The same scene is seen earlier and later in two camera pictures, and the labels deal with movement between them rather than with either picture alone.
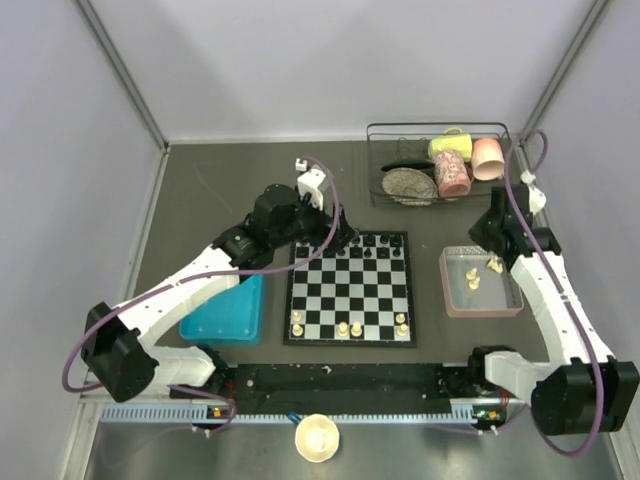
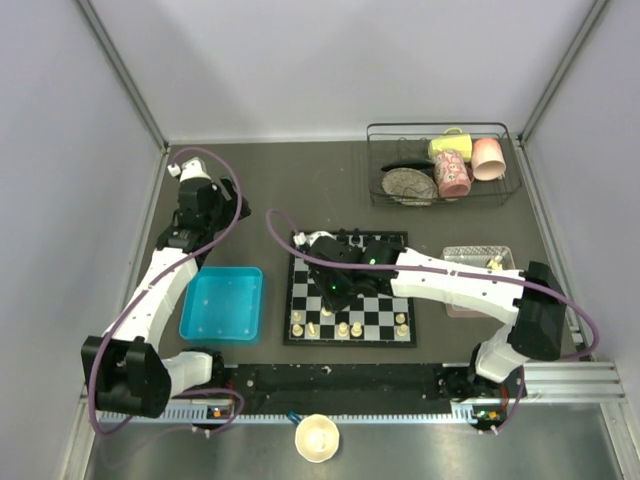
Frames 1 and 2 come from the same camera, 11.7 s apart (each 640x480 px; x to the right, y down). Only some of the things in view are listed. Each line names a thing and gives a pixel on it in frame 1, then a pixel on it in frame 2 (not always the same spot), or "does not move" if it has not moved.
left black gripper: [323, 233] to [231, 205]
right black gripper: [475, 231] to [333, 304]
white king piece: [343, 330] does not move
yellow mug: [455, 140] does not move
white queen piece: [356, 330] does not move
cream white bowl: [317, 437] does not move
